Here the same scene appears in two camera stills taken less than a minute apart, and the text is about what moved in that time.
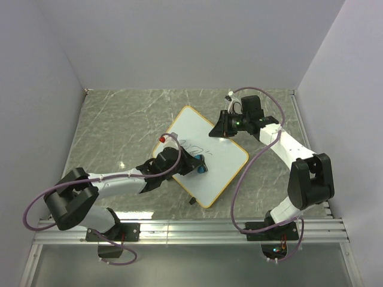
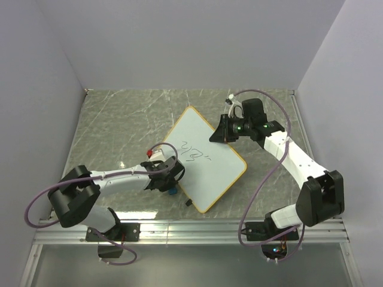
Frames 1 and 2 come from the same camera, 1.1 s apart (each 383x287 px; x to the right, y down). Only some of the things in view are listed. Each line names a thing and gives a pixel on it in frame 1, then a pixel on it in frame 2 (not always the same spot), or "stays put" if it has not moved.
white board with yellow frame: [224, 159] stays put
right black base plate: [285, 232] stays put
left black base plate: [121, 232] stays put
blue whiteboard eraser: [201, 168] to [173, 191]
